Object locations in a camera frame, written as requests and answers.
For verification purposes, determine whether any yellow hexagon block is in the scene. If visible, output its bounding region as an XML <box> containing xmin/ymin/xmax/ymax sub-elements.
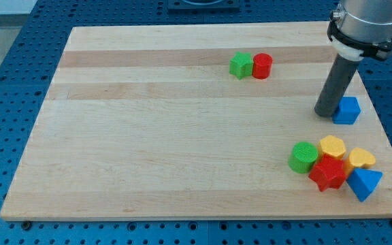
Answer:
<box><xmin>317</xmin><ymin>135</ymin><xmax>346</xmax><ymax>159</ymax></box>

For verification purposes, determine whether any blue triangle block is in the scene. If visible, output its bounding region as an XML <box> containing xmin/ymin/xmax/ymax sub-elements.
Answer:
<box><xmin>346</xmin><ymin>168</ymin><xmax>383</xmax><ymax>202</ymax></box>

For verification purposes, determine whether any wooden board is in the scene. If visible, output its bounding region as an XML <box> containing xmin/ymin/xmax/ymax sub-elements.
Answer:
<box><xmin>0</xmin><ymin>22</ymin><xmax>392</xmax><ymax>221</ymax></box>

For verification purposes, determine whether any black cable clamp ring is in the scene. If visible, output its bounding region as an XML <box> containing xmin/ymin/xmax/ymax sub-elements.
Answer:
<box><xmin>327</xmin><ymin>20</ymin><xmax>392</xmax><ymax>63</ymax></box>

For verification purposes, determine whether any blue cube block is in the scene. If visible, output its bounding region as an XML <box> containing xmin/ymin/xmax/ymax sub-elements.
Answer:
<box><xmin>332</xmin><ymin>97</ymin><xmax>361</xmax><ymax>125</ymax></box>

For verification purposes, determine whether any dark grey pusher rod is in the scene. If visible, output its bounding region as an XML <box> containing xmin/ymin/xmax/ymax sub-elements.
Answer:
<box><xmin>314</xmin><ymin>54</ymin><xmax>360</xmax><ymax>118</ymax></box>

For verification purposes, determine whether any red star block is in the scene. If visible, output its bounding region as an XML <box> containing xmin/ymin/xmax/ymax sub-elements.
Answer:
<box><xmin>308</xmin><ymin>155</ymin><xmax>346</xmax><ymax>192</ymax></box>

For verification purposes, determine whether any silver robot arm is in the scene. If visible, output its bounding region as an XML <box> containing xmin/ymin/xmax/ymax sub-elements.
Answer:
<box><xmin>327</xmin><ymin>0</ymin><xmax>392</xmax><ymax>62</ymax></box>

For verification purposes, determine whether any green cylinder block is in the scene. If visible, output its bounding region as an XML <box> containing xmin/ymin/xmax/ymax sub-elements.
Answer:
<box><xmin>288</xmin><ymin>142</ymin><xmax>319</xmax><ymax>174</ymax></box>

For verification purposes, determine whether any red cylinder block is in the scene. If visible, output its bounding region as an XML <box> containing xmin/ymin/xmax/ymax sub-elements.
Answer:
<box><xmin>252</xmin><ymin>53</ymin><xmax>273</xmax><ymax>80</ymax></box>

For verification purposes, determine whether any yellow heart block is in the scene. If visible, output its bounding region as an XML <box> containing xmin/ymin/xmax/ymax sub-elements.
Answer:
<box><xmin>344</xmin><ymin>148</ymin><xmax>376</xmax><ymax>177</ymax></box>

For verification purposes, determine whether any green star block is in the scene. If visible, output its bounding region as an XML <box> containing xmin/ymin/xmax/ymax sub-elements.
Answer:
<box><xmin>229</xmin><ymin>52</ymin><xmax>254</xmax><ymax>80</ymax></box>

